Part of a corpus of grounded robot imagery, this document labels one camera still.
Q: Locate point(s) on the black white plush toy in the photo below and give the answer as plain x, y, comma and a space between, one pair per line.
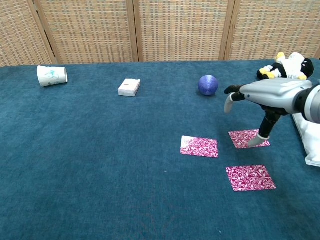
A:
282, 68

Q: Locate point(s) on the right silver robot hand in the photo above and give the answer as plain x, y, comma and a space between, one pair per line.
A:
272, 92

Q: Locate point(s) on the woven bamboo folding screen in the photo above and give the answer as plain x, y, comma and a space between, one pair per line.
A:
175, 25

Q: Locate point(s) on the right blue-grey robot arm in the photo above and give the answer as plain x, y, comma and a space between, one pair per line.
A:
312, 105

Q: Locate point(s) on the pink tissue pack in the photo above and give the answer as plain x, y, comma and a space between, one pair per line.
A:
128, 88

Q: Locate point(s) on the white printed paper cup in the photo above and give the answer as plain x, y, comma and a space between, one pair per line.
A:
51, 76

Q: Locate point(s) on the white pillow in plastic bag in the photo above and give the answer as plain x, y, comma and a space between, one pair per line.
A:
311, 140

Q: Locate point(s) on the blue ribbed ball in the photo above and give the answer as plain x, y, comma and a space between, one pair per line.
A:
208, 85

